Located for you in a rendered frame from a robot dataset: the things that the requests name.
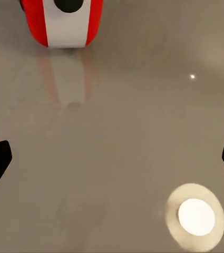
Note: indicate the radio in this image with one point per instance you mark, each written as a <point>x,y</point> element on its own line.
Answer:
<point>63,23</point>

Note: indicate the coffee table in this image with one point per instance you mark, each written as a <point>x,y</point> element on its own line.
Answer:
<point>116,146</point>

